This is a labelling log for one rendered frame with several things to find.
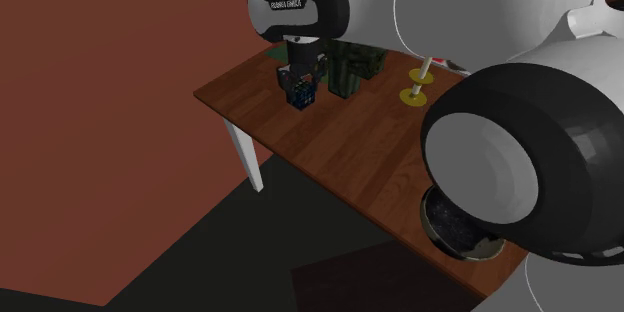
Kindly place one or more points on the multicoloured puzzle cube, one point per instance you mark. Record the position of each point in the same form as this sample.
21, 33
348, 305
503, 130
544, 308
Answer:
302, 95

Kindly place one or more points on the dark round pan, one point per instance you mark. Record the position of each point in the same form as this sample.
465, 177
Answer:
451, 228

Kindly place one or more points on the green flat mat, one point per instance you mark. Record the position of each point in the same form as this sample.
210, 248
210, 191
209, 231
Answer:
277, 52

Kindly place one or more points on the yellow disc stand, white rod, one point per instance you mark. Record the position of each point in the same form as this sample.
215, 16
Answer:
416, 88

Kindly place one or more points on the wooden table with white legs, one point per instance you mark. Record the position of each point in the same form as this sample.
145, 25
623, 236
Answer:
341, 145

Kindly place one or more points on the tall dark green box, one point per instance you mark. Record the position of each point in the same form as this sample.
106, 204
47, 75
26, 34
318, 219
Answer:
342, 73

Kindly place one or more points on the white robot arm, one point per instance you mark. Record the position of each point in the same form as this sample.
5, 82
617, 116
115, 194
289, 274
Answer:
468, 13

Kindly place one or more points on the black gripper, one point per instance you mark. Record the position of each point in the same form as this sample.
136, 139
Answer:
306, 68

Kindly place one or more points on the low dark green box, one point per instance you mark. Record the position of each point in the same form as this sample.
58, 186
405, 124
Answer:
373, 61

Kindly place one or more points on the red and white flat thing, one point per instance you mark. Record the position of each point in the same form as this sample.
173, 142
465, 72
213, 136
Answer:
451, 64

